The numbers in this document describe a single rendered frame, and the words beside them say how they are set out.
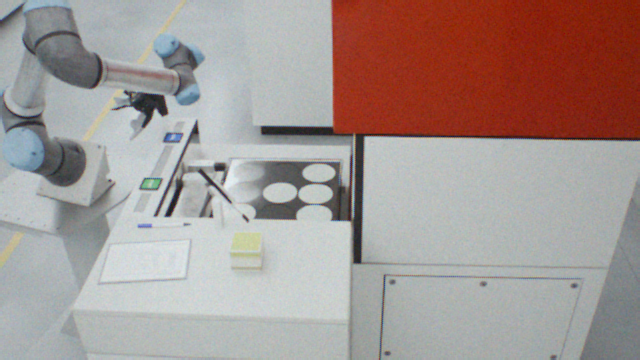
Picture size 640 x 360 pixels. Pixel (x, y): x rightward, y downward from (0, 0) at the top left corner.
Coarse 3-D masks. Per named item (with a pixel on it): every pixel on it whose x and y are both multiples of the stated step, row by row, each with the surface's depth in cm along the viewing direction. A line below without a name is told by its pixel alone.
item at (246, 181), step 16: (240, 160) 204; (240, 176) 197; (256, 176) 197; (272, 176) 197; (288, 176) 197; (336, 176) 196; (240, 192) 190; (256, 192) 190; (336, 192) 189; (256, 208) 183; (272, 208) 183; (288, 208) 183; (336, 208) 183
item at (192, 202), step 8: (184, 192) 194; (192, 192) 194; (200, 192) 194; (208, 192) 195; (184, 200) 190; (192, 200) 190; (200, 200) 190; (176, 208) 187; (184, 208) 187; (192, 208) 187; (200, 208) 187; (176, 216) 184; (184, 216) 184; (192, 216) 184; (200, 216) 186
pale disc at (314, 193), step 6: (306, 186) 192; (312, 186) 192; (318, 186) 192; (324, 186) 192; (300, 192) 189; (306, 192) 189; (312, 192) 189; (318, 192) 189; (324, 192) 189; (330, 192) 189; (306, 198) 187; (312, 198) 187; (318, 198) 187; (324, 198) 187; (330, 198) 186
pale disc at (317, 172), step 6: (306, 168) 200; (312, 168) 200; (318, 168) 200; (324, 168) 200; (330, 168) 200; (306, 174) 197; (312, 174) 197; (318, 174) 197; (324, 174) 197; (330, 174) 197; (312, 180) 194; (318, 180) 194; (324, 180) 194
